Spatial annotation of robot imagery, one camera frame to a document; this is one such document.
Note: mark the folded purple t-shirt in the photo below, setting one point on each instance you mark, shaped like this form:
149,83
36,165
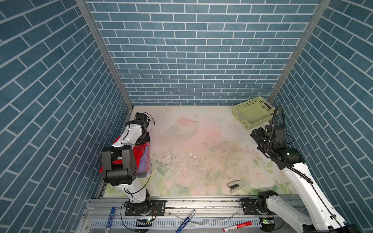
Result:
144,164

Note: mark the right aluminium corner post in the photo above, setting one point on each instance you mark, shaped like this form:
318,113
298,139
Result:
316,17

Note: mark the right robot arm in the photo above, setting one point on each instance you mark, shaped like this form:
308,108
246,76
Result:
322,216

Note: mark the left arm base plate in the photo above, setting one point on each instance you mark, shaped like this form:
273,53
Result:
159,207

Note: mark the red t-shirt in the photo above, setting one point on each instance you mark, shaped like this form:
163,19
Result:
141,152

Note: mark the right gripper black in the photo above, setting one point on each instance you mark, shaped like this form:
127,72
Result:
258,133

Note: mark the grey stapler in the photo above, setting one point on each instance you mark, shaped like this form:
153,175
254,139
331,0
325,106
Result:
236,185

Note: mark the aluminium corner post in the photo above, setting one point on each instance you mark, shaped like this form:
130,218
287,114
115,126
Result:
316,17
92,25

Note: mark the red marker pen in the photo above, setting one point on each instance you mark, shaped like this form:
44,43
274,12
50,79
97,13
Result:
237,226

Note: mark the pale green plastic basket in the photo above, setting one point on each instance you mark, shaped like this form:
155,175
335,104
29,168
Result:
253,113

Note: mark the blue marker pen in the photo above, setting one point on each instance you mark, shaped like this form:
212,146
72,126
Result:
110,220
186,221

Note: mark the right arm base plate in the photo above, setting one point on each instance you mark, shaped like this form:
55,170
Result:
249,206

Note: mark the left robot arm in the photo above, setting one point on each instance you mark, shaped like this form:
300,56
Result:
128,159

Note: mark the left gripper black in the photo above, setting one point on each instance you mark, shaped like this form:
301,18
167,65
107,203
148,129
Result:
147,138

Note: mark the blue marker pen centre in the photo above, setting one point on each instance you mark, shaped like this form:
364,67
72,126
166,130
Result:
186,221

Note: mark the aluminium frame rail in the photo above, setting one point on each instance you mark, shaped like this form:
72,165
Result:
212,215

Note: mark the left aluminium corner post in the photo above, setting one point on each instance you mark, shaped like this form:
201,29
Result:
92,25

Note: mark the blue marker pen left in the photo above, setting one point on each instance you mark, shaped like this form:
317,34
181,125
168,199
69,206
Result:
110,220

